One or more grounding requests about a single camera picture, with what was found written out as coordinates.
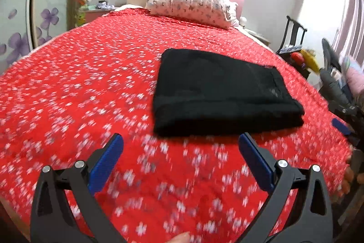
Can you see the black pants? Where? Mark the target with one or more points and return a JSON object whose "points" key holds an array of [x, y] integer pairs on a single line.
{"points": [[201, 93]]}

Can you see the purple flower wardrobe door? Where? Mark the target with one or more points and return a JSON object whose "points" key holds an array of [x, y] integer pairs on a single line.
{"points": [[25, 15]]}

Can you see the person's right hand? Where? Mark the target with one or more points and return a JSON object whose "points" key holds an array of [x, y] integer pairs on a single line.
{"points": [[348, 179]]}

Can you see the floral white pillow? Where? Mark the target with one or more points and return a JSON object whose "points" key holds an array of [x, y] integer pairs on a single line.
{"points": [[218, 13]]}

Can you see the person's left hand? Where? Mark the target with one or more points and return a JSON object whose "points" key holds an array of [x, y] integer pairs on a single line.
{"points": [[181, 238]]}

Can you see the red floral bedspread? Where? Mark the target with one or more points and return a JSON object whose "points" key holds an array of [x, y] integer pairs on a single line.
{"points": [[68, 97]]}

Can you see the black wooden chair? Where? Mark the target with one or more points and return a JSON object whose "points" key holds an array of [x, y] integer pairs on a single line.
{"points": [[292, 45]]}

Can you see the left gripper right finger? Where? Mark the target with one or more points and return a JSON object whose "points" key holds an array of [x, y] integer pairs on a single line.
{"points": [[298, 207]]}

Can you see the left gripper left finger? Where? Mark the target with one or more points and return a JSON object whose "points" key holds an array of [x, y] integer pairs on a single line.
{"points": [[64, 207]]}

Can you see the pink bedside table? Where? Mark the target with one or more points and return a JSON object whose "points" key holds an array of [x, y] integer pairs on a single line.
{"points": [[98, 10]]}

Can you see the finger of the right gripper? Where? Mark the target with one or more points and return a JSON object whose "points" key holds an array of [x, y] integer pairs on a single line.
{"points": [[341, 127]]}

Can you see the red and yellow toys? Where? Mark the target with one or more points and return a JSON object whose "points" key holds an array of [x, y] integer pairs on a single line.
{"points": [[306, 58]]}

